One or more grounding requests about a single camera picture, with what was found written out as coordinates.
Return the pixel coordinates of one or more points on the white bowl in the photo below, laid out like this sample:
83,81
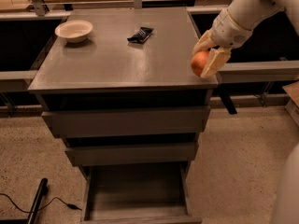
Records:
74,31

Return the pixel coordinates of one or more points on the orange fruit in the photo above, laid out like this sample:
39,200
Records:
199,61

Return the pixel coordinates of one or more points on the grey open bottom drawer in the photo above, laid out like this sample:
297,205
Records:
147,193

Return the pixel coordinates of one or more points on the grey middle drawer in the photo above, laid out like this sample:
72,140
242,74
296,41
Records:
129,154

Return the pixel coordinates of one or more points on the grey top drawer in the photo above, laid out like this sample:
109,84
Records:
126,122

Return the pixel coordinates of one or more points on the grey drawer cabinet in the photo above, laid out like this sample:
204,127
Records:
107,72

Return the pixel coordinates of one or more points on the black bar on floor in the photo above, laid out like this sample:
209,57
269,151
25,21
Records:
32,213

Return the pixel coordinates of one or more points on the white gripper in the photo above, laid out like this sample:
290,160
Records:
231,31

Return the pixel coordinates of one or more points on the wooden box at right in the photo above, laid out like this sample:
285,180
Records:
292,106

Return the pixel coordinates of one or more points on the black snack packet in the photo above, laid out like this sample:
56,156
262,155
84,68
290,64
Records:
141,36

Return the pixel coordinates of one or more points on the grey metal railing frame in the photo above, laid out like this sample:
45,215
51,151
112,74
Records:
270,55

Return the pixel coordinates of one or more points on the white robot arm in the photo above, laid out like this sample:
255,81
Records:
248,14

